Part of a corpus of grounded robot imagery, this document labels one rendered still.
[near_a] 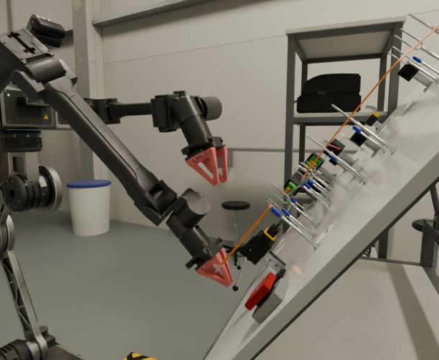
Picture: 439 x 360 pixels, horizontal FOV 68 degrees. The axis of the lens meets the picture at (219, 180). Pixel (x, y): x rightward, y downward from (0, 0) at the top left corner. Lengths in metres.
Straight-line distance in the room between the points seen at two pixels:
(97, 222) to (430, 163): 4.60
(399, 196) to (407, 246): 3.38
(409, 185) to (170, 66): 4.44
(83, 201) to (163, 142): 1.34
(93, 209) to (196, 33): 2.70
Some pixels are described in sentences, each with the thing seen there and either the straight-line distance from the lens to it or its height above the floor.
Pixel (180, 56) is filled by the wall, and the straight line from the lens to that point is 4.66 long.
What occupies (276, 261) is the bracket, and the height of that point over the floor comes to 1.09.
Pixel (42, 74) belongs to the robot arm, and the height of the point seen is 1.48.
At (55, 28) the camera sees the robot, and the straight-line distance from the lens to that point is 1.32.
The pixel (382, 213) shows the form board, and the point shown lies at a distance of 0.42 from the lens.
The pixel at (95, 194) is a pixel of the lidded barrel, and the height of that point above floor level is 0.57.
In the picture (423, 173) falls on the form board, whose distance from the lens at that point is 0.42.
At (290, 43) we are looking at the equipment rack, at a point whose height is 1.78.
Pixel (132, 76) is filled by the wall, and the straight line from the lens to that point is 5.19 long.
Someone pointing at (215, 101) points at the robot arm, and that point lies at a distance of 0.80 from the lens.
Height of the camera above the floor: 1.35
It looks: 8 degrees down
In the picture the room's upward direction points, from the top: straight up
